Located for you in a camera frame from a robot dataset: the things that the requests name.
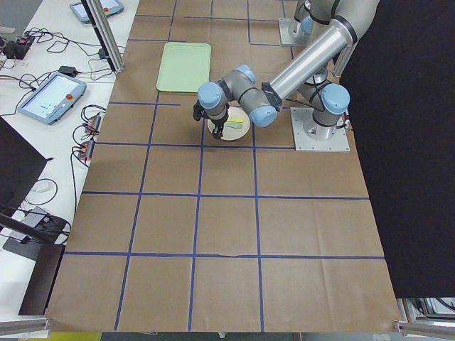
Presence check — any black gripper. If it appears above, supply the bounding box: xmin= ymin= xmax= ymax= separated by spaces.
xmin=210 ymin=113 xmax=228 ymax=139

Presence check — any white round plate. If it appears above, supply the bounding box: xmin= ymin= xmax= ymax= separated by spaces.
xmin=206 ymin=107 xmax=250 ymax=141

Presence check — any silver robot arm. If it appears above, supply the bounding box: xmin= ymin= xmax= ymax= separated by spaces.
xmin=309 ymin=0 xmax=379 ymax=45
xmin=193 ymin=15 xmax=357 ymax=139

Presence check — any green plastic spoon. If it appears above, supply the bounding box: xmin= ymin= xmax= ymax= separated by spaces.
xmin=225 ymin=122 xmax=242 ymax=129

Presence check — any light green plastic tray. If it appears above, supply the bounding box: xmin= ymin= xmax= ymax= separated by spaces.
xmin=156 ymin=42 xmax=211 ymax=93

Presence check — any orange black connector box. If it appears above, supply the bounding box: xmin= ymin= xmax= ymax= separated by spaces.
xmin=82 ymin=113 xmax=102 ymax=135

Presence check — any black power adapter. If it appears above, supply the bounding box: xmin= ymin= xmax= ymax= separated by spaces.
xmin=58 ymin=65 xmax=78 ymax=77

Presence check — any far teach pendant tablet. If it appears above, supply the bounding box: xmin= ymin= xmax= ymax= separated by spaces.
xmin=69 ymin=0 xmax=125 ymax=24

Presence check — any teach pendant tablet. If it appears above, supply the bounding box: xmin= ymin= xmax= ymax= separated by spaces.
xmin=18 ymin=72 xmax=87 ymax=124
xmin=69 ymin=0 xmax=125 ymax=24

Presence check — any near teach pendant tablet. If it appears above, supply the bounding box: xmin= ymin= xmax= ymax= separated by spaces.
xmin=18 ymin=72 xmax=87 ymax=124

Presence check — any black curtain panel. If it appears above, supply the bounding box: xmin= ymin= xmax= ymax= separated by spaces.
xmin=341 ymin=1 xmax=454 ymax=298

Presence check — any black monitor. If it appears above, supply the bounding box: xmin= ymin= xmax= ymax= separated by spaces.
xmin=0 ymin=116 xmax=70 ymax=264

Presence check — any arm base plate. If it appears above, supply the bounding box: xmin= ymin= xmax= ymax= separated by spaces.
xmin=278 ymin=18 xmax=301 ymax=46
xmin=290 ymin=107 xmax=350 ymax=153

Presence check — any aluminium frame post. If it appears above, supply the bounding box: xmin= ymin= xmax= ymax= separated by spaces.
xmin=81 ymin=0 xmax=125 ymax=74

